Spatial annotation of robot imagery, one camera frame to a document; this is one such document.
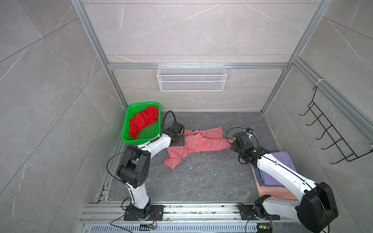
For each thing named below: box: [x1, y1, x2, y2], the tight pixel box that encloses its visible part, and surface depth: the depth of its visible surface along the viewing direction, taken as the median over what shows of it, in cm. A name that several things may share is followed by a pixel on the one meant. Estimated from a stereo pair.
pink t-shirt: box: [163, 126, 234, 170], surface depth 95 cm
